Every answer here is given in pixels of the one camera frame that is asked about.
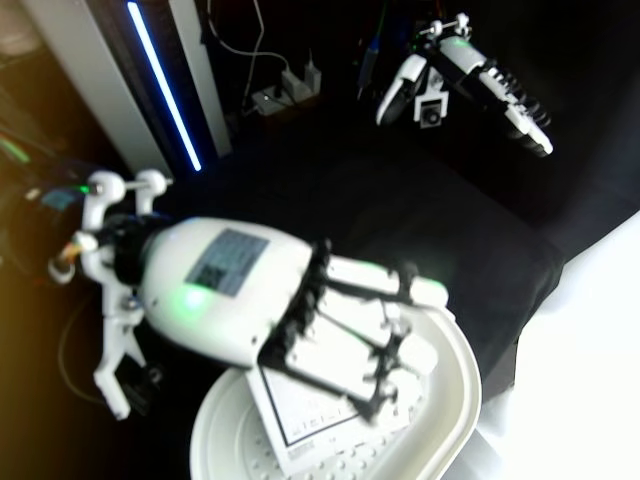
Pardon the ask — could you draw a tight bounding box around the white dotted plastic tray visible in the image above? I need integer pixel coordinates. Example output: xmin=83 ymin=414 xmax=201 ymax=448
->
xmin=189 ymin=299 xmax=484 ymax=480

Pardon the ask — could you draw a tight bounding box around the white plug adapter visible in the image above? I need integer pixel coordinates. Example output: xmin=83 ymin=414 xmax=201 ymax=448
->
xmin=281 ymin=48 xmax=323 ymax=97

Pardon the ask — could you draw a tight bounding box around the white cloth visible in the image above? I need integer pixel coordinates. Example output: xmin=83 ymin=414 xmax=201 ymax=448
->
xmin=474 ymin=209 xmax=640 ymax=480

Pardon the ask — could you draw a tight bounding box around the white cable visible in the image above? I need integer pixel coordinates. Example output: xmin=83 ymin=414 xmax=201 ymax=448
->
xmin=207 ymin=0 xmax=292 ymax=112

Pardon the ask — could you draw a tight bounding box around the blue and white calculator box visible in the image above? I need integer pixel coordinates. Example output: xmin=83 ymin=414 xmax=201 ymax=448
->
xmin=244 ymin=367 xmax=426 ymax=476

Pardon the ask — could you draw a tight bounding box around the white pillar with blue light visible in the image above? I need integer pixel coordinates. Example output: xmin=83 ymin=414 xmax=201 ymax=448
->
xmin=19 ymin=0 xmax=234 ymax=181

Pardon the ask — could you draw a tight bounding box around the white power strip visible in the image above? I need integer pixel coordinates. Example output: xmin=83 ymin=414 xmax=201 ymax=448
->
xmin=251 ymin=87 xmax=301 ymax=117

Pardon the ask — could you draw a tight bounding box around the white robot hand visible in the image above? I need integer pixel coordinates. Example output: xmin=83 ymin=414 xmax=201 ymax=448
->
xmin=137 ymin=217 xmax=451 ymax=427
xmin=375 ymin=37 xmax=555 ymax=158

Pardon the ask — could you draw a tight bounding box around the black table cloth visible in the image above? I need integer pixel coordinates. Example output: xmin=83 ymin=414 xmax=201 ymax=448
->
xmin=164 ymin=139 xmax=640 ymax=401

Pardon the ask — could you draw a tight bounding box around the blue hanging cable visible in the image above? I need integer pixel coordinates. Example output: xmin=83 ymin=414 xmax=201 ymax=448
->
xmin=357 ymin=0 xmax=394 ymax=99

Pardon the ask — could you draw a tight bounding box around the thin yellow cable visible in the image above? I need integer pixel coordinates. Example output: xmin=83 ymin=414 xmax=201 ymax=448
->
xmin=56 ymin=297 xmax=109 ymax=404

